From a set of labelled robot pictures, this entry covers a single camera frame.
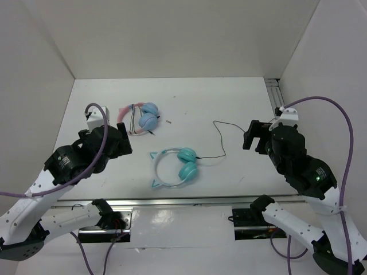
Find black headphone audio cable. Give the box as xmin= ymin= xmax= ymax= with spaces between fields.
xmin=197 ymin=120 xmax=246 ymax=160

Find teal cat ear headphones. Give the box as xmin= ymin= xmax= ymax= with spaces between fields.
xmin=149 ymin=147 xmax=199 ymax=189

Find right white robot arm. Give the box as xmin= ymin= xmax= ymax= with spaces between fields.
xmin=243 ymin=120 xmax=366 ymax=274

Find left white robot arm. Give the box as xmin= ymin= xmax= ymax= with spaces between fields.
xmin=1 ymin=123 xmax=132 ymax=262

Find pink blue cat ear headphones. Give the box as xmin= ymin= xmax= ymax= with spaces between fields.
xmin=117 ymin=103 xmax=160 ymax=135

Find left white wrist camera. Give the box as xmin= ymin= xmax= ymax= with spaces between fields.
xmin=85 ymin=106 xmax=110 ymax=132

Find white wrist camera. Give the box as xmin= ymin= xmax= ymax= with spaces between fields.
xmin=269 ymin=107 xmax=299 ymax=131
xmin=85 ymin=106 xmax=110 ymax=132

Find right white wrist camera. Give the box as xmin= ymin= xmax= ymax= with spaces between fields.
xmin=269 ymin=107 xmax=299 ymax=131

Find aluminium rail at right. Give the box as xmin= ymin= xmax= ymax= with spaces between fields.
xmin=264 ymin=78 xmax=284 ymax=114

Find aluminium rail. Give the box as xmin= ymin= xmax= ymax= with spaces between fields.
xmin=51 ymin=195 xmax=305 ymax=209
xmin=264 ymin=78 xmax=284 ymax=114

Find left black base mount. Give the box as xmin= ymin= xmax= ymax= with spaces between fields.
xmin=77 ymin=207 xmax=132 ymax=243

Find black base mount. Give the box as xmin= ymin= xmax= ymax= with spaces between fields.
xmin=228 ymin=208 xmax=286 ymax=241
xmin=77 ymin=207 xmax=132 ymax=243

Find aluminium rail at front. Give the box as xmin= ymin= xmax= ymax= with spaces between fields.
xmin=51 ymin=195 xmax=305 ymax=209

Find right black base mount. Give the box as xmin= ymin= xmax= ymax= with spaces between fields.
xmin=228 ymin=208 xmax=286 ymax=241

